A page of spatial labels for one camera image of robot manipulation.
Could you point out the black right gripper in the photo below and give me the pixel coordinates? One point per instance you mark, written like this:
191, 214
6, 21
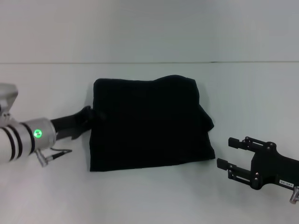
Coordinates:
273, 168

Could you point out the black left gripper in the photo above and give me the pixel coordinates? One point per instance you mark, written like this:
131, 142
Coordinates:
67, 127

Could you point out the black shirt with FREE print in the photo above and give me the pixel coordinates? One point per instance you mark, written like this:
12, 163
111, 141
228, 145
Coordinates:
149, 123

